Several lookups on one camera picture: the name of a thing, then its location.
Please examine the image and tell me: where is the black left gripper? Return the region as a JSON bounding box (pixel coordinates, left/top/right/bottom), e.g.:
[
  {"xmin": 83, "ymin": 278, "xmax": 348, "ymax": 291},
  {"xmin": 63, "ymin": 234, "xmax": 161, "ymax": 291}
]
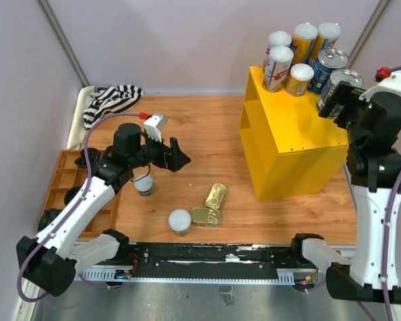
[{"xmin": 129, "ymin": 128, "xmax": 190, "ymax": 171}]

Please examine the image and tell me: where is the blue can silver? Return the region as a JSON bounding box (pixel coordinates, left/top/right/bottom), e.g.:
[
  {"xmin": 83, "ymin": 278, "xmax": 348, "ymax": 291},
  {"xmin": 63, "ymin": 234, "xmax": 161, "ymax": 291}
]
[
  {"xmin": 307, "ymin": 48, "xmax": 349, "ymax": 95},
  {"xmin": 315, "ymin": 68, "xmax": 364, "ymax": 113}
]

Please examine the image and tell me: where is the short green can white lid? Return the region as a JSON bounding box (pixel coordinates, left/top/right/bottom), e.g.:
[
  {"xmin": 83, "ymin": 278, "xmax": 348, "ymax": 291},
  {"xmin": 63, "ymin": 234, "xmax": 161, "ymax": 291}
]
[{"xmin": 134, "ymin": 175, "xmax": 155, "ymax": 197}]

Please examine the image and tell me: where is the small can white lid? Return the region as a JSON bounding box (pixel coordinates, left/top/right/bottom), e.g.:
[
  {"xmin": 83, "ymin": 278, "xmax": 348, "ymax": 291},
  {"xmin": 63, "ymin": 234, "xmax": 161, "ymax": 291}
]
[{"xmin": 285, "ymin": 64, "xmax": 314, "ymax": 97}]

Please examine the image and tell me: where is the gold sardine tin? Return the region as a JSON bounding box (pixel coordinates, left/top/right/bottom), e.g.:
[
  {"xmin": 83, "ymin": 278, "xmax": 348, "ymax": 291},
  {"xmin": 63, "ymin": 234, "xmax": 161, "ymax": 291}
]
[
  {"xmin": 205, "ymin": 183, "xmax": 227, "ymax": 209},
  {"xmin": 190, "ymin": 207, "xmax": 221, "ymax": 227}
]

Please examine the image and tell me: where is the tall yellow blue can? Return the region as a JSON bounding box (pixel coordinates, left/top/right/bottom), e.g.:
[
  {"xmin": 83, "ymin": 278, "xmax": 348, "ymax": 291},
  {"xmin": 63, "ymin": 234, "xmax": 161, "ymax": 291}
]
[{"xmin": 307, "ymin": 22, "xmax": 342, "ymax": 66}]

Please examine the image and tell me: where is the yellow can white lid front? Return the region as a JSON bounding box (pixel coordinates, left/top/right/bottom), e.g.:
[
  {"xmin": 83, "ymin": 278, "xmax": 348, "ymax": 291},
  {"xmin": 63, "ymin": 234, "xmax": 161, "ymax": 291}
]
[{"xmin": 168, "ymin": 209, "xmax": 192, "ymax": 237}]

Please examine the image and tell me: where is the tall can white lid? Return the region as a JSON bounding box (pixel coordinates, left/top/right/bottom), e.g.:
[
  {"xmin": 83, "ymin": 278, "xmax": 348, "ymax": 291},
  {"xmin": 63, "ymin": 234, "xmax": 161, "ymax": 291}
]
[
  {"xmin": 290, "ymin": 23, "xmax": 318, "ymax": 64},
  {"xmin": 262, "ymin": 46, "xmax": 293, "ymax": 92}
]

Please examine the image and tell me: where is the tall can white lid front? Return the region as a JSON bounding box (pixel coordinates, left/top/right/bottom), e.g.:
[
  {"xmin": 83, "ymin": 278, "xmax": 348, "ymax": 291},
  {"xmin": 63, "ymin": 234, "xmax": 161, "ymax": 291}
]
[{"xmin": 262, "ymin": 46, "xmax": 293, "ymax": 92}]

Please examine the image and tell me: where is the red label can white lid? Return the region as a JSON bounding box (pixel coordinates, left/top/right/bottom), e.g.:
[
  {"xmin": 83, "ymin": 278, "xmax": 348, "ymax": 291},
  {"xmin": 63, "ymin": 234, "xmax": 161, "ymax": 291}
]
[{"xmin": 262, "ymin": 31, "xmax": 292, "ymax": 71}]

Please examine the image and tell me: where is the yellow wooden shelf cabinet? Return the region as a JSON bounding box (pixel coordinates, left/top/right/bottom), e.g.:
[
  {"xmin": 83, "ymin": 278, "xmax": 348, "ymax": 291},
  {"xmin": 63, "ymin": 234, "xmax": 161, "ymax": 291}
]
[{"xmin": 239, "ymin": 66, "xmax": 348, "ymax": 201}]

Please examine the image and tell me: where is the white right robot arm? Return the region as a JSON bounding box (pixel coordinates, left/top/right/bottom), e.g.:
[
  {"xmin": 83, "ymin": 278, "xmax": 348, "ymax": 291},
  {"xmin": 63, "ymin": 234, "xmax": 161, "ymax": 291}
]
[{"xmin": 289, "ymin": 80, "xmax": 401, "ymax": 305}]

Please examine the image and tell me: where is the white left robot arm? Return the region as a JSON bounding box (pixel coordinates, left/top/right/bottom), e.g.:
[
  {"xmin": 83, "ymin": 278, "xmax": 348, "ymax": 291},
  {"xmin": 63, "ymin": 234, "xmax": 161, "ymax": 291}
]
[{"xmin": 16, "ymin": 123, "xmax": 191, "ymax": 302}]

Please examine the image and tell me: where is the black rolled belt top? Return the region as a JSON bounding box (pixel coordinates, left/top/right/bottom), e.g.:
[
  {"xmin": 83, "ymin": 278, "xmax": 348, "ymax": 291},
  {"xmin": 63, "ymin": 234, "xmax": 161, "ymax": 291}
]
[{"xmin": 74, "ymin": 148, "xmax": 101, "ymax": 169}]

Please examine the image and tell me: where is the black rolled belt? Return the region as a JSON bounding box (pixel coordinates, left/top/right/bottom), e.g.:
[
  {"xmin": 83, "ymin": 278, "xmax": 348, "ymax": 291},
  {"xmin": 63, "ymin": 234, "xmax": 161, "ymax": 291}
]
[
  {"xmin": 74, "ymin": 148, "xmax": 101, "ymax": 169},
  {"xmin": 63, "ymin": 187, "xmax": 80, "ymax": 206}
]

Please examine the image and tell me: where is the black striped cloth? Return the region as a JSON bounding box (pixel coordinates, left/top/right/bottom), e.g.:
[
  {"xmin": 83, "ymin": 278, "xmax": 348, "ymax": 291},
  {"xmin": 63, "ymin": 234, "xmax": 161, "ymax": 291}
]
[{"xmin": 83, "ymin": 85, "xmax": 144, "ymax": 130}]

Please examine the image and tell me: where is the cream cloth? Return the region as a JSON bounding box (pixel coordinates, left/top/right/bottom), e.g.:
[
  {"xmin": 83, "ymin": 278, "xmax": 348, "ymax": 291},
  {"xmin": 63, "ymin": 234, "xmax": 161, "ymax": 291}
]
[{"xmin": 66, "ymin": 86, "xmax": 95, "ymax": 150}]

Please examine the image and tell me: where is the black rolled belt middle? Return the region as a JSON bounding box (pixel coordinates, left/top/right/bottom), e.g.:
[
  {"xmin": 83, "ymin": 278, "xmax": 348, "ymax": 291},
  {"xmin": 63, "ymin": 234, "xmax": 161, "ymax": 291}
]
[{"xmin": 63, "ymin": 187, "xmax": 80, "ymax": 206}]

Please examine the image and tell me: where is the green rolled belt bottom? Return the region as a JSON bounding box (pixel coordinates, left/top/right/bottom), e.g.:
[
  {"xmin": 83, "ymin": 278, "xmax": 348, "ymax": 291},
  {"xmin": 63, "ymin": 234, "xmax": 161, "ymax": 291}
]
[{"xmin": 37, "ymin": 208, "xmax": 61, "ymax": 232}]

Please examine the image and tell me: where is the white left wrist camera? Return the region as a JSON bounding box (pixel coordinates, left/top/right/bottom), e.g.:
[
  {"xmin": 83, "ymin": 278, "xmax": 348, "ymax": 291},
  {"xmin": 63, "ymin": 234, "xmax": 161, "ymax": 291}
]
[{"xmin": 144, "ymin": 114, "xmax": 167, "ymax": 142}]

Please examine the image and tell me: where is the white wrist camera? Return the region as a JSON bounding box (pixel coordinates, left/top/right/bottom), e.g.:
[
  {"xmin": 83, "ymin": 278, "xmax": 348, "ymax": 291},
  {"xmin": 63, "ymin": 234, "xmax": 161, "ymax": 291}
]
[
  {"xmin": 359, "ymin": 66, "xmax": 401, "ymax": 102},
  {"xmin": 144, "ymin": 114, "xmax": 167, "ymax": 142}
]

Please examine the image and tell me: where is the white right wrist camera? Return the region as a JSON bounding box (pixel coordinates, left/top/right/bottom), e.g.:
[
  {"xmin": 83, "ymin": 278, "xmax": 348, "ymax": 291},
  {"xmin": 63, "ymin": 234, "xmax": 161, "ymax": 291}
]
[{"xmin": 359, "ymin": 66, "xmax": 401, "ymax": 102}]

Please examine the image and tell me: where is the aluminium frame post right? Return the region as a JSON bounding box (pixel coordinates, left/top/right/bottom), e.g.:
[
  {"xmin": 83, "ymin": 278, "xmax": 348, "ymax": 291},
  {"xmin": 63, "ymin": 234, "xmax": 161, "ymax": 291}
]
[{"xmin": 348, "ymin": 0, "xmax": 394, "ymax": 68}]

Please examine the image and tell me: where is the aluminium frame post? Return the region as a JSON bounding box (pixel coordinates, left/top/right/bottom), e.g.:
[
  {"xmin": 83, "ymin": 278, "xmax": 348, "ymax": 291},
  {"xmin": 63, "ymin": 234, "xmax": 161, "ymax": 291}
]
[
  {"xmin": 348, "ymin": 0, "xmax": 394, "ymax": 68},
  {"xmin": 35, "ymin": 0, "xmax": 89, "ymax": 88}
]

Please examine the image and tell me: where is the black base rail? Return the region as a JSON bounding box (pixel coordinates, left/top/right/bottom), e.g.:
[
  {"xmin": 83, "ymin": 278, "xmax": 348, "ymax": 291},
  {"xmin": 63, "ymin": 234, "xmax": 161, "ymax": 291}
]
[{"xmin": 90, "ymin": 241, "xmax": 331, "ymax": 272}]

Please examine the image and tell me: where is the aluminium frame post left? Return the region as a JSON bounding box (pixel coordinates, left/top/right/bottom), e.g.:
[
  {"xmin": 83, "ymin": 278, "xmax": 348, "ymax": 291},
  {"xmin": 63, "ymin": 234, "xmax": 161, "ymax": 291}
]
[{"xmin": 35, "ymin": 0, "xmax": 89, "ymax": 88}]

